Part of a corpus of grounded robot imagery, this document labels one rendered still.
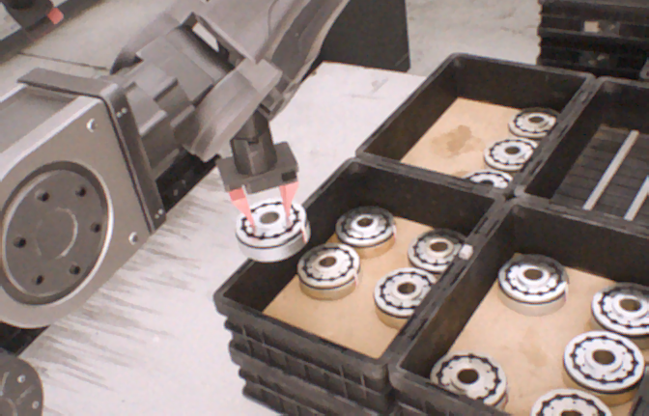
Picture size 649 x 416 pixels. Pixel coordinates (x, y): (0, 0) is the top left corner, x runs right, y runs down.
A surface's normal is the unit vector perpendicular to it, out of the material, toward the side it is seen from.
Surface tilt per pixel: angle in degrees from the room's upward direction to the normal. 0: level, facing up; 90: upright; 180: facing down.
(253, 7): 52
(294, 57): 81
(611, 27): 90
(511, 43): 0
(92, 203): 90
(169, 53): 39
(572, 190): 0
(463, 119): 0
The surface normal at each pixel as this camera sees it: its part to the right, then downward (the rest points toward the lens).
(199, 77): 0.44, -0.48
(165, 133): 0.84, 0.13
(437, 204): -0.55, 0.57
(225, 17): 0.05, -0.03
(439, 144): -0.14, -0.79
